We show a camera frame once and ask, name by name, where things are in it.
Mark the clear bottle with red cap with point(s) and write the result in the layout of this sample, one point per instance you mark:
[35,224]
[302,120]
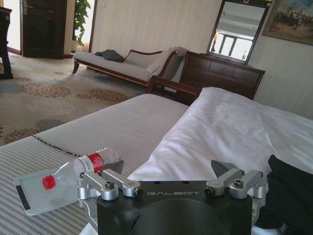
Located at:
[94,161]

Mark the dark framed mirror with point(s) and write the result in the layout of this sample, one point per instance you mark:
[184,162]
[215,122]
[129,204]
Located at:
[236,31]

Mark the dark wooden dresser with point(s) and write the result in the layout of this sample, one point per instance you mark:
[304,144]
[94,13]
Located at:
[220,73]

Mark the framed landscape painting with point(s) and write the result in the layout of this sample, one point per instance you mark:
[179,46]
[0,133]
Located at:
[291,18]

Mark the white towel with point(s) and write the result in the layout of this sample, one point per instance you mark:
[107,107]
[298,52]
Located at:
[160,62]

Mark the dark wooden chair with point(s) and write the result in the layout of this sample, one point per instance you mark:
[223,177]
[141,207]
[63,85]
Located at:
[171,89]

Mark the white duvet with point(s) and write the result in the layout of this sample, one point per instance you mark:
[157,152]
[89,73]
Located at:
[291,132]

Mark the dark grey garment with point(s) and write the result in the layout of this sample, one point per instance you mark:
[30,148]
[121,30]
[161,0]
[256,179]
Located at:
[110,54]

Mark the clear plastic tray black strip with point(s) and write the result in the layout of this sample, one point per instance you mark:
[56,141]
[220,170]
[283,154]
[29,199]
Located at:
[36,195]

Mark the dark wooden door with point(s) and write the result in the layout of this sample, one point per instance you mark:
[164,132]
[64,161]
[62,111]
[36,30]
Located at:
[42,27]

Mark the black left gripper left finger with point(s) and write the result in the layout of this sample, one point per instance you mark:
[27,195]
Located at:
[111,180]

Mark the bed with striped sheet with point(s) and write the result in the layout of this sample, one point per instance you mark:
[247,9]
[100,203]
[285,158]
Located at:
[117,127]

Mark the dark wooden cabinet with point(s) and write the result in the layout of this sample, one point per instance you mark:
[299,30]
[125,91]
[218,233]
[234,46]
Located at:
[5,44]

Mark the black garment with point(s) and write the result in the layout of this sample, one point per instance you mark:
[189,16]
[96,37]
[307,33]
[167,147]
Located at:
[291,191]

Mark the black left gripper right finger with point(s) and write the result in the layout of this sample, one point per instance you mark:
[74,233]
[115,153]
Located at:
[234,177]

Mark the white pillow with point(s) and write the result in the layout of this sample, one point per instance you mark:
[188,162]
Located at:
[207,134]

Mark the grey chaise longue wooden frame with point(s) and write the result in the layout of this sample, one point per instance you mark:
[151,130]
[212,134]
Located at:
[117,64]

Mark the green potted plant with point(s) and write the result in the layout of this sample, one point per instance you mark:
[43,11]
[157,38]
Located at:
[80,22]

